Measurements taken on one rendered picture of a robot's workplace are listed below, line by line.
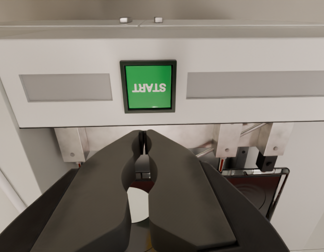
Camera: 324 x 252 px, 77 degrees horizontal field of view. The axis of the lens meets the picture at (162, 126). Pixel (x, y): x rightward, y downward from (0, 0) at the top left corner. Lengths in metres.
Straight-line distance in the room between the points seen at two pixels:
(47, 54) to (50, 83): 0.03
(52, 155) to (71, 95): 0.14
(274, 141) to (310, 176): 0.26
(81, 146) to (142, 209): 0.18
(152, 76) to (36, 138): 0.18
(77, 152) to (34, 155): 0.06
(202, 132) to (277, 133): 0.11
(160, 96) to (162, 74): 0.02
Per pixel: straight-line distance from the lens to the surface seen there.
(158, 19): 0.55
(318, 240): 0.91
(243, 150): 0.43
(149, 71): 0.21
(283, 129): 0.36
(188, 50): 0.21
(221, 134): 0.32
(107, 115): 0.24
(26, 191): 0.34
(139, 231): 0.48
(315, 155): 0.57
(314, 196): 0.67
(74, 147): 0.34
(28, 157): 0.30
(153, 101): 0.22
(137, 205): 0.42
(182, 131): 0.34
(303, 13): 1.41
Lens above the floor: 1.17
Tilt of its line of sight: 61 degrees down
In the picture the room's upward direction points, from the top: 174 degrees clockwise
